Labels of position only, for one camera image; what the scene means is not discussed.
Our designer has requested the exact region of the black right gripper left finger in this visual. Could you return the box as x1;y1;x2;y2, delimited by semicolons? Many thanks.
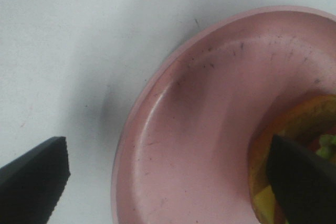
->
1;136;70;223

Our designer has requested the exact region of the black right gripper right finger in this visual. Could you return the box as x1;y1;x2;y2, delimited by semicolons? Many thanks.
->
266;135;335;223

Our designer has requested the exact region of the toy burger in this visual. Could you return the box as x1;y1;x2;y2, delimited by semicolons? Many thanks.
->
247;94;335;223

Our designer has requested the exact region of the pink round plate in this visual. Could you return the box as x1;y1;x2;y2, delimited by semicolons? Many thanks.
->
111;6;335;223

